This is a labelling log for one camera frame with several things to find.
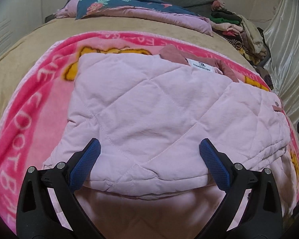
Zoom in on pink football cartoon blanket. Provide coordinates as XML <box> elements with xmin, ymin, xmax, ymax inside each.
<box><xmin>0</xmin><ymin>31</ymin><xmax>299</xmax><ymax>234</ymax></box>

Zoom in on pile of assorted clothes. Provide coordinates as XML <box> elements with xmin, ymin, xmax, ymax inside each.
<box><xmin>209</xmin><ymin>0</ymin><xmax>273</xmax><ymax>90</ymax></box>

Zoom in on pink quilted jacket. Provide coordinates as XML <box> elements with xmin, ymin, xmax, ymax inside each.
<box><xmin>43</xmin><ymin>53</ymin><xmax>296</xmax><ymax>238</ymax></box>

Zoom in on tan bed cover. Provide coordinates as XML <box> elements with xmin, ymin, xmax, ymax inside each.
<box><xmin>0</xmin><ymin>13</ymin><xmax>260</xmax><ymax>85</ymax></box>

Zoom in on blue floral pink quilt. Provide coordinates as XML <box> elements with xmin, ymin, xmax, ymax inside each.
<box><xmin>55</xmin><ymin>0</ymin><xmax>213</xmax><ymax>36</ymax></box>

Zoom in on shiny white curtain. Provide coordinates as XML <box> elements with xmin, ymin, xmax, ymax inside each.
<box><xmin>262</xmin><ymin>0</ymin><xmax>299</xmax><ymax>140</ymax></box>

